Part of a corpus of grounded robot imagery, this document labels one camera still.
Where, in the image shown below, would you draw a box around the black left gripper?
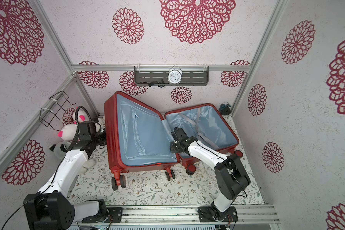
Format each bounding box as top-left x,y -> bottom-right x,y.
93,125 -> 121,147

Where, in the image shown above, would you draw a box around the red ribbed hard-shell suitcase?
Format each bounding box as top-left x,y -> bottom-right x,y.
104,91 -> 239,190

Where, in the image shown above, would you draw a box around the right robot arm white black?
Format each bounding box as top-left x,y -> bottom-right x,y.
170,127 -> 251,222

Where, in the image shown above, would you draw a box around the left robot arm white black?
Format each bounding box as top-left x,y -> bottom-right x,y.
21,106 -> 109,230

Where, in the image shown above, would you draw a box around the white pink plush toy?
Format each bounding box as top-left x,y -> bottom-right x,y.
72,109 -> 90,124

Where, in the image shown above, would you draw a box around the grey white plush dog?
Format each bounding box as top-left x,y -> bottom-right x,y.
49,141 -> 96,175

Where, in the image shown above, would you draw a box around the dark teal alarm clock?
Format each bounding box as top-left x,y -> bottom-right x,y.
218,102 -> 232,116

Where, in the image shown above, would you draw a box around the black object on shelf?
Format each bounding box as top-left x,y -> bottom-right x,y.
148,79 -> 166,88

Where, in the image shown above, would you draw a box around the white alarm clock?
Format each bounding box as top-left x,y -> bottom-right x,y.
168,67 -> 183,84

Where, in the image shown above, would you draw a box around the black wire wall basket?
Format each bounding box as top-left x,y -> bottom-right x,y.
38,91 -> 76,131

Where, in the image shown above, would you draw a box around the grey metal wall shelf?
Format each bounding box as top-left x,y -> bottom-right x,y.
134,66 -> 209,88

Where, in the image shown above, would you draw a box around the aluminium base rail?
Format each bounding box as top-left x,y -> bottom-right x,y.
108,205 -> 281,226

